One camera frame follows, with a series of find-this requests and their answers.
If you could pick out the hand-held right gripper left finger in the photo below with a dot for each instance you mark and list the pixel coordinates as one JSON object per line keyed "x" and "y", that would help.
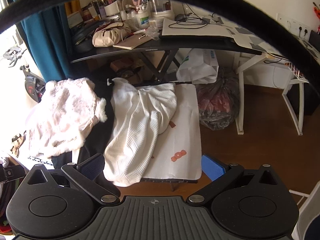
{"x": 91, "y": 166}

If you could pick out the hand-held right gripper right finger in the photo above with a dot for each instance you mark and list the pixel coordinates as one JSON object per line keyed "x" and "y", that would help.
{"x": 212, "y": 167}

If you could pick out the pink fur-trimmed jacket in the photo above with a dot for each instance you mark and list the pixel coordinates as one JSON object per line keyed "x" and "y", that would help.
{"x": 65, "y": 112}

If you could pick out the black garment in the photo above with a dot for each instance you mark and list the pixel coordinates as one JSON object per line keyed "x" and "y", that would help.
{"x": 95, "y": 145}

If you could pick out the beige sandals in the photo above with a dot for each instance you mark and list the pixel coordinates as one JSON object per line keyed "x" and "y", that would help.
{"x": 17, "y": 145}

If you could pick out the white knit garment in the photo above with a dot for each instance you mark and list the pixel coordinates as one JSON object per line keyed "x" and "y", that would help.
{"x": 135, "y": 135}

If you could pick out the dark plastic bag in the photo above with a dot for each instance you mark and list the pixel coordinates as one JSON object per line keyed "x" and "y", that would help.
{"x": 217, "y": 105}

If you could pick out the exercise bike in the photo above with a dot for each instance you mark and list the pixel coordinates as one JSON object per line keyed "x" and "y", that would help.
{"x": 30, "y": 85}

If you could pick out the white plastic bag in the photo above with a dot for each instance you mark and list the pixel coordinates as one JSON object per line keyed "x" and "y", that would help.
{"x": 197, "y": 70}

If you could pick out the brown cardboard box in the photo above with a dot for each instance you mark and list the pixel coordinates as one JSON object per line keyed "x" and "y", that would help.
{"x": 120, "y": 66}

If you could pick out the white chair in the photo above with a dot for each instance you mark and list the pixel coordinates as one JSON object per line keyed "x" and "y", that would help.
{"x": 310, "y": 205}

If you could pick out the teal curtain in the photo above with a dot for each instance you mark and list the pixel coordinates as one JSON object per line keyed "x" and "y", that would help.
{"x": 37, "y": 50}

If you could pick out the pink notebook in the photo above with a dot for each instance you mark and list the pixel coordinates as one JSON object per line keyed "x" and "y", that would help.
{"x": 130, "y": 43}

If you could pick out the beige pouch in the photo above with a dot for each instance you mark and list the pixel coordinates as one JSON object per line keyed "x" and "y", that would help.
{"x": 107, "y": 38}

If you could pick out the black desk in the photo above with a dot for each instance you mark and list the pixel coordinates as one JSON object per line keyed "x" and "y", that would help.
{"x": 150, "y": 48}

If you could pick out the grey computer mouse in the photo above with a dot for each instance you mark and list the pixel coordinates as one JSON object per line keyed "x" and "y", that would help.
{"x": 180, "y": 17}

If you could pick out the white jar with blue label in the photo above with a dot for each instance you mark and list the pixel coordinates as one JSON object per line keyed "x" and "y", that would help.
{"x": 142, "y": 20}

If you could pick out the white brush cup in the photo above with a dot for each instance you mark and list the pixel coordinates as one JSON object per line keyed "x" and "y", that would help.
{"x": 112, "y": 8}

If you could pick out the clear cosmetics organizer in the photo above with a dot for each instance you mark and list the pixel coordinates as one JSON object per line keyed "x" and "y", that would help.
{"x": 162, "y": 7}

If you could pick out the white table frame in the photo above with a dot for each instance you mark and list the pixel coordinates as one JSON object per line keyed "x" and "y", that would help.
{"x": 240, "y": 92}

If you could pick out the white wall socket plate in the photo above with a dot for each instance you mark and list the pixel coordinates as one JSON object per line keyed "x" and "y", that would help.
{"x": 292, "y": 25}

